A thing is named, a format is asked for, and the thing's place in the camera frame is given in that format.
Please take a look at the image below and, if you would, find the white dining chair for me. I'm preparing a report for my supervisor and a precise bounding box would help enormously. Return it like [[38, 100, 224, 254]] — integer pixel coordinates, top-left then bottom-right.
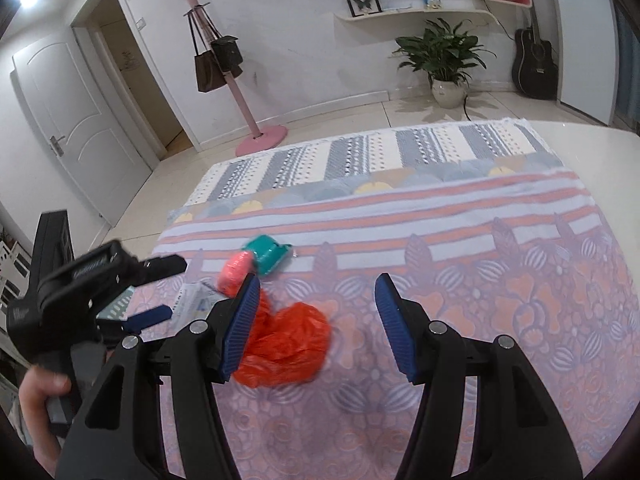
[[0, 242, 32, 307]]

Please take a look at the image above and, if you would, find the person's left hand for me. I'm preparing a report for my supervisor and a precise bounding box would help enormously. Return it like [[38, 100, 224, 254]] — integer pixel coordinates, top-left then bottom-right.
[[18, 366, 70, 477]]

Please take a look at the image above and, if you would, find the white curved lower shelf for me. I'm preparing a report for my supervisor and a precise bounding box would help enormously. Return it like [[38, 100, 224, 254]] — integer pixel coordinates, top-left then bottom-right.
[[334, 8, 498, 26]]

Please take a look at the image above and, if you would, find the pink coat rack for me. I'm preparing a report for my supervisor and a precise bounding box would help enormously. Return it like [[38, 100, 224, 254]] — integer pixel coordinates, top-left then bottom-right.
[[186, 0, 288, 157]]

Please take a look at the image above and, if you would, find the brown handbag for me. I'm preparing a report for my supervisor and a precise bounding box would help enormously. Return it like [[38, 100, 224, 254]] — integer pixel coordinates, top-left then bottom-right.
[[186, 10, 227, 93]]

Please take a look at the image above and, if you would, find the framed butterfly picture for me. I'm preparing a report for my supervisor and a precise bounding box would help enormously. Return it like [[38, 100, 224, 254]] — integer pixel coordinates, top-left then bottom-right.
[[346, 0, 382, 18]]

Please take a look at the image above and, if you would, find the white leaflet paper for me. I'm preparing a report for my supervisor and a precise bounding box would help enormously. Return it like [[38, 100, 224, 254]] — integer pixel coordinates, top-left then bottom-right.
[[169, 281, 227, 332]]

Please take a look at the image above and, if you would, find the patterned pink purple tablecloth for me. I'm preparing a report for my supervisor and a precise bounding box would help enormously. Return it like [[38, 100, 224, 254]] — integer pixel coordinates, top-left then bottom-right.
[[129, 119, 639, 479]]

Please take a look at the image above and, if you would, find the pink clay bag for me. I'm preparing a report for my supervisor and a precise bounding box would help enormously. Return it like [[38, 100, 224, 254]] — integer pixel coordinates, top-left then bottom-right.
[[217, 250, 255, 297]]

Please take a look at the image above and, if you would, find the black acoustic guitar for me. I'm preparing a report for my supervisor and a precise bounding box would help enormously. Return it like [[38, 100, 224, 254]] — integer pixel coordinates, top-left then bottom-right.
[[512, 0, 559, 101]]

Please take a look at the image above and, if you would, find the white refrigerator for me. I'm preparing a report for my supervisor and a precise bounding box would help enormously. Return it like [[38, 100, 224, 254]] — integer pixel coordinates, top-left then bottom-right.
[[555, 0, 618, 126]]

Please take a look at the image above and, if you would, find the potted green plant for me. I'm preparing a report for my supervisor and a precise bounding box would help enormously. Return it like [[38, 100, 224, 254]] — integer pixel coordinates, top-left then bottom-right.
[[394, 18, 496, 110]]

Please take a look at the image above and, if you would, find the white interior door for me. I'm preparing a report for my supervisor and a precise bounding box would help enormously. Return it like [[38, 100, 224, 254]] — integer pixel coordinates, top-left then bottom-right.
[[13, 28, 151, 226]]

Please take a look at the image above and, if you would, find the black handbag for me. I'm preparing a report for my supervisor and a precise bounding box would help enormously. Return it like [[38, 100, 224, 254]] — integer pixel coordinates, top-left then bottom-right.
[[202, 8, 244, 78]]

